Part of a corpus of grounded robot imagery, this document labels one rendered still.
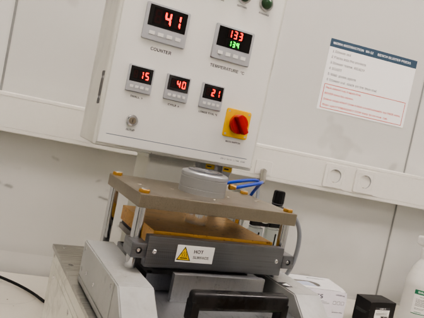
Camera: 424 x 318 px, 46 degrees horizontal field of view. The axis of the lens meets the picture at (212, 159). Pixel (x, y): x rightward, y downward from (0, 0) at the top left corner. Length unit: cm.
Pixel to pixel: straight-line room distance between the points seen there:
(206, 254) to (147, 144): 27
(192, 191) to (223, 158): 20
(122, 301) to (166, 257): 11
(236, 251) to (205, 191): 11
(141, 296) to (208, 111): 43
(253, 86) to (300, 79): 50
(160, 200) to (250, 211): 15
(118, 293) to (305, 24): 106
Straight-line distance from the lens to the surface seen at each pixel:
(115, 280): 68
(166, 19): 93
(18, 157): 139
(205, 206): 74
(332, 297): 140
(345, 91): 156
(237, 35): 99
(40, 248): 143
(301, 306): 78
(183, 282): 72
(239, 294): 69
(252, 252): 79
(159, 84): 92
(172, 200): 72
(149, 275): 75
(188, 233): 75
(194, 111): 95
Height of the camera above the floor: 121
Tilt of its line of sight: 3 degrees down
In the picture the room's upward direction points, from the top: 12 degrees clockwise
